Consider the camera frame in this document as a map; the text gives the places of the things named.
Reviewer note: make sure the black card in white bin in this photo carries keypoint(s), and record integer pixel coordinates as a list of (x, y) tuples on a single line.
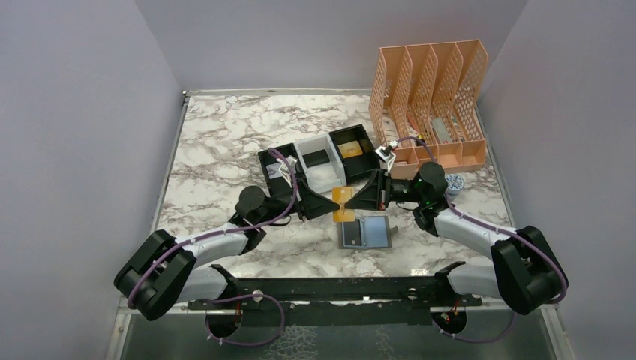
[(316, 158)]

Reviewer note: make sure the black bin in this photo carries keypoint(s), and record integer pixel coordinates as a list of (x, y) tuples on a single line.
[(277, 185), (358, 168)]

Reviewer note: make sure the black yellow marker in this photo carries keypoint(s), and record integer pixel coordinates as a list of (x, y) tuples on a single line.
[(421, 141)]

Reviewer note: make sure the peach file organizer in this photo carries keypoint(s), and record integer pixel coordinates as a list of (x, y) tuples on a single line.
[(417, 83)]

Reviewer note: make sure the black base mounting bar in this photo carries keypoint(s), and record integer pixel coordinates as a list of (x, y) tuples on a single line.
[(336, 301)]

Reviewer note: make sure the grey card holder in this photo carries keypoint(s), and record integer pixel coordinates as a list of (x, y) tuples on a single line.
[(376, 233)]

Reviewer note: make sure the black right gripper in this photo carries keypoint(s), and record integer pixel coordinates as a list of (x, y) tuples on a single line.
[(368, 197)]

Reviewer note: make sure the black left bin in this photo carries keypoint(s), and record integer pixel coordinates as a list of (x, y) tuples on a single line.
[(277, 185)]

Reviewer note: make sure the orange card from holder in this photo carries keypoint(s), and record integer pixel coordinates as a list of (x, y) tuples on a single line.
[(341, 195)]

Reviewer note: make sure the white item in organizer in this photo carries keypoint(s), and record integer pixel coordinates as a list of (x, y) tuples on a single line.
[(389, 129)]

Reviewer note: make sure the black right bin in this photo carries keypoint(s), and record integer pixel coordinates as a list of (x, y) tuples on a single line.
[(358, 168)]

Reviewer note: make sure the gold card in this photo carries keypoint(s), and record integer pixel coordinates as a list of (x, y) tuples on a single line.
[(350, 149)]

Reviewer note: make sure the grey item in organizer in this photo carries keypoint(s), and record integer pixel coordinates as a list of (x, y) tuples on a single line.
[(441, 131)]

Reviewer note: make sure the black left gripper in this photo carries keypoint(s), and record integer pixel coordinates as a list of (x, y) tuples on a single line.
[(311, 205)]

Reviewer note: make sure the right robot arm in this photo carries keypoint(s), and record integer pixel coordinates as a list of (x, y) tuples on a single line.
[(524, 272)]

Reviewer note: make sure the black card in holder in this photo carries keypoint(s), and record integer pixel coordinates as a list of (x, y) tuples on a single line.
[(351, 234)]

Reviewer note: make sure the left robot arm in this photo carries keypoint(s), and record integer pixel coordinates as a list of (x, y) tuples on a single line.
[(166, 269)]

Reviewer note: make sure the blue white tape roll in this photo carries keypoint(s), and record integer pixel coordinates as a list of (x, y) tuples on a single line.
[(455, 184)]

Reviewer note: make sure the white middle bin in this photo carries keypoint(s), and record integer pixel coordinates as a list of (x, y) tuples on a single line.
[(322, 178)]

